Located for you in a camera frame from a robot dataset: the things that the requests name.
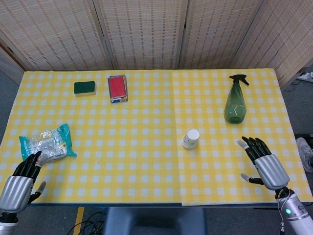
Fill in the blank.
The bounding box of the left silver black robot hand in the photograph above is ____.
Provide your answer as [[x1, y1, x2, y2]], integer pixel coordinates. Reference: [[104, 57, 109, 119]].
[[0, 151, 46, 222]]

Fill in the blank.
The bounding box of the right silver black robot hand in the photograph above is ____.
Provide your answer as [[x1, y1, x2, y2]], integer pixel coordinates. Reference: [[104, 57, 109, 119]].
[[238, 136, 291, 191]]

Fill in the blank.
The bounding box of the white paper cup flower print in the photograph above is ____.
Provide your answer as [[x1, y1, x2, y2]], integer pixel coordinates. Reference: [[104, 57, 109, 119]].
[[185, 129, 200, 147]]

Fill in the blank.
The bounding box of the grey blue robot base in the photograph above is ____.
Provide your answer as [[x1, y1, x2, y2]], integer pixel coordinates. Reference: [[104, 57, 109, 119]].
[[103, 207, 208, 235]]

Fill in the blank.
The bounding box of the white paper cup fern print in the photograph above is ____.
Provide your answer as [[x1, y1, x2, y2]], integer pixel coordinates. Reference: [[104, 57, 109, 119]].
[[181, 138, 197, 150]]

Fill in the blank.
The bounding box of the white sneaker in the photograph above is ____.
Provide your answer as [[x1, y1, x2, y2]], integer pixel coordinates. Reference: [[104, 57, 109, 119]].
[[295, 137, 313, 172]]

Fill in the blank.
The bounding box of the yellow white checked tablecloth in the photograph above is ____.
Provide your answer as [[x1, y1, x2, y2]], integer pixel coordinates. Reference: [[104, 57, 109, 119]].
[[0, 70, 183, 205], [172, 69, 313, 207]]

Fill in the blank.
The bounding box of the teal silver snack bag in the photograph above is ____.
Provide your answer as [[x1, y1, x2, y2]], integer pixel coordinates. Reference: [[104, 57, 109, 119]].
[[19, 123, 77, 163]]

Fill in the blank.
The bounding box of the green spray bottle black trigger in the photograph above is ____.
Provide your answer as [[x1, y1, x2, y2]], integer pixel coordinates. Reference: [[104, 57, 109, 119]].
[[224, 74, 250, 125]]

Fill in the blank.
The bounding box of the white power strip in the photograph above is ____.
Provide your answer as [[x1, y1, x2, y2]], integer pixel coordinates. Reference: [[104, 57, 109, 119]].
[[298, 71, 313, 83]]

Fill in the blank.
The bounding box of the green yellow sponge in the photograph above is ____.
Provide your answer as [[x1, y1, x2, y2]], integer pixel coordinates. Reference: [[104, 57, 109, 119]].
[[74, 81, 97, 97]]

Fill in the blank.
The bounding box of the woven folding screen panel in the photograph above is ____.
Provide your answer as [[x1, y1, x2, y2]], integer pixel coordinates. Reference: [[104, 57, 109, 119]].
[[232, 0, 313, 90], [92, 0, 190, 71], [178, 0, 266, 70], [0, 0, 113, 71]]

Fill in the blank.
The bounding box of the red blue card box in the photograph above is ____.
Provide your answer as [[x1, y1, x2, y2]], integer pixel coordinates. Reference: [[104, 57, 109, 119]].
[[107, 74, 129, 104]]

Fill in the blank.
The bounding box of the black floor cable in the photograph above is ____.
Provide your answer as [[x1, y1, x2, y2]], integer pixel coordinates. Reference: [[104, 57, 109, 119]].
[[67, 211, 110, 235]]

